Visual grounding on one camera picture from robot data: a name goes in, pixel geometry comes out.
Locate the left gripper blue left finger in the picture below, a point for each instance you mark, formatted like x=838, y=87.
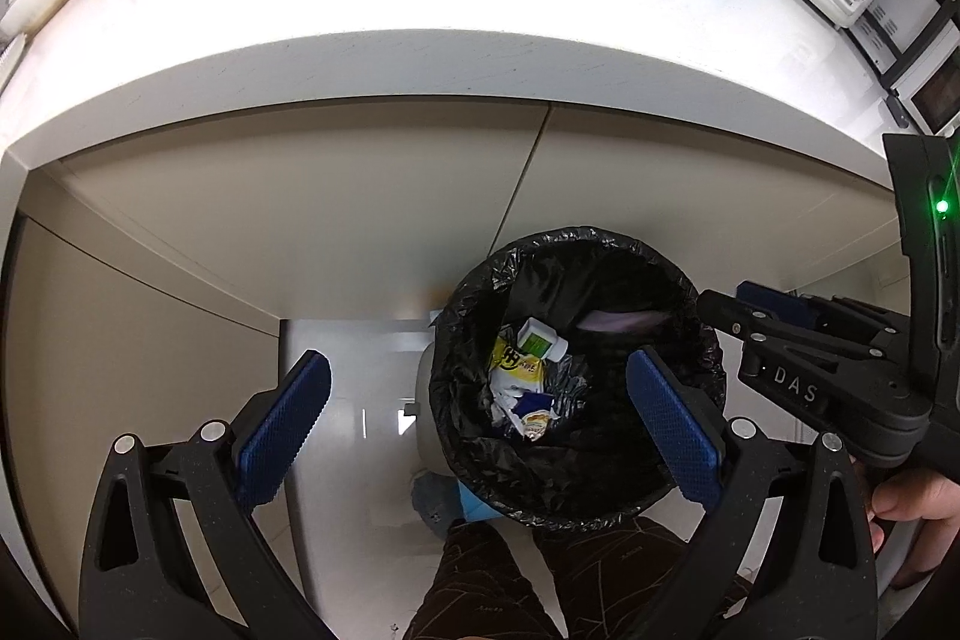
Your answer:
x=272, y=427

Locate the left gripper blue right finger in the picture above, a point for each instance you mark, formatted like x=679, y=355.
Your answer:
x=683, y=425

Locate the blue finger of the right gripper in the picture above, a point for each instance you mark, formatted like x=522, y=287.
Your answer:
x=786, y=307
x=735, y=318

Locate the yellow white snack wrapper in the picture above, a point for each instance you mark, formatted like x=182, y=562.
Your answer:
x=516, y=382

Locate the purple stick sachet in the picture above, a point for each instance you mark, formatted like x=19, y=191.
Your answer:
x=620, y=323

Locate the blue snack wrapper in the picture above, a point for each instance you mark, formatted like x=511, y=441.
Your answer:
x=531, y=415

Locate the white pill bottle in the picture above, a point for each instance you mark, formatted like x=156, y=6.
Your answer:
x=541, y=341

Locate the black trash bin with bag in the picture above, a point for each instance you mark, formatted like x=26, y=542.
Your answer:
x=596, y=465

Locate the person's right hand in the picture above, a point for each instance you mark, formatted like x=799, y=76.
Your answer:
x=920, y=495

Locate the white microwave oven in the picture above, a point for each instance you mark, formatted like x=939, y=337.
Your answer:
x=928, y=96

